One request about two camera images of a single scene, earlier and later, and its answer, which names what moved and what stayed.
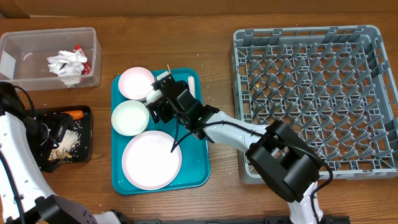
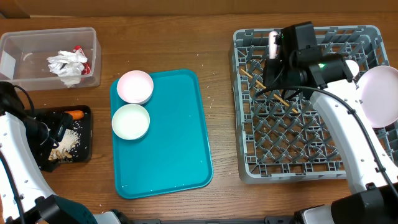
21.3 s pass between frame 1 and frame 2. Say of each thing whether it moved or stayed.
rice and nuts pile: stayed
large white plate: moved
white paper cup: moved
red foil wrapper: stayed
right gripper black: moved
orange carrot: stayed
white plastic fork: moved
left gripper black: stayed
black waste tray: stayed
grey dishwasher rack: stayed
